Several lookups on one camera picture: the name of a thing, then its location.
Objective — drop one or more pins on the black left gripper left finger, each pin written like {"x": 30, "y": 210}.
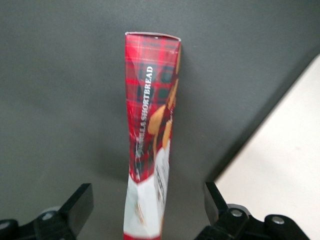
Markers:
{"x": 67, "y": 215}

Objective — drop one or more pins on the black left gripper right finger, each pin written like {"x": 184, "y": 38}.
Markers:
{"x": 222, "y": 220}

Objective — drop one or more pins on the red tartan cookie box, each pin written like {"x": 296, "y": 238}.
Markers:
{"x": 150, "y": 100}

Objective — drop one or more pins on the cream rectangular tray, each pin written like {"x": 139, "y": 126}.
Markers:
{"x": 280, "y": 150}

